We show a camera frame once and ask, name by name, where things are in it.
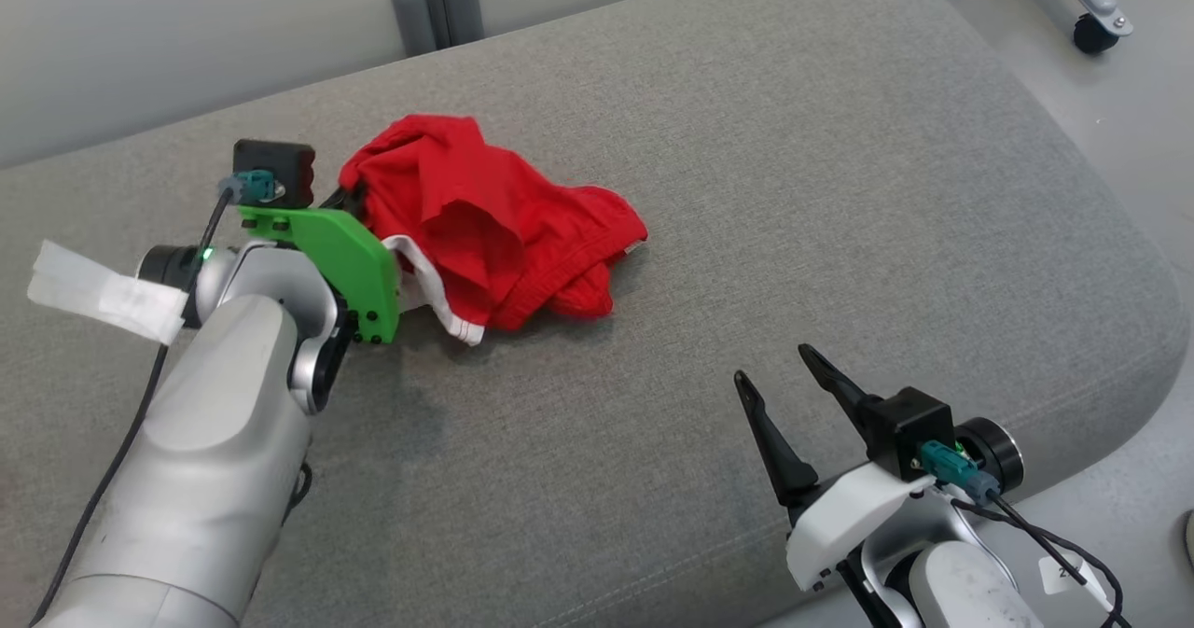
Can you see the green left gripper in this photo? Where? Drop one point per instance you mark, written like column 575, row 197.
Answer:
column 359, row 264

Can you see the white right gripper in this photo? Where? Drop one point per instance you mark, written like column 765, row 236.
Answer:
column 839, row 521

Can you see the red basketball shorts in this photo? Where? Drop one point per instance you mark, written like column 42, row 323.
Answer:
column 485, row 217

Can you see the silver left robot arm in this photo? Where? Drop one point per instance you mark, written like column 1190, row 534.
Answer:
column 215, row 441

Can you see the white tape flag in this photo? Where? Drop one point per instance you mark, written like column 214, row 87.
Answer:
column 93, row 287

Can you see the black caster wheel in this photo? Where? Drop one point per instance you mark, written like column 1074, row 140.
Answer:
column 1094, row 35

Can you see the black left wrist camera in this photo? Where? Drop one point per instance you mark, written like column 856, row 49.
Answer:
column 280, row 161

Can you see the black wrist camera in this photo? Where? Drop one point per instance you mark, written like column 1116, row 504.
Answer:
column 280, row 161
column 909, row 427

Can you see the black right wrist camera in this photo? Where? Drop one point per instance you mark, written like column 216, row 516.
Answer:
column 909, row 427

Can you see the grey double metal post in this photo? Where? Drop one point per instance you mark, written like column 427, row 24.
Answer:
column 438, row 3

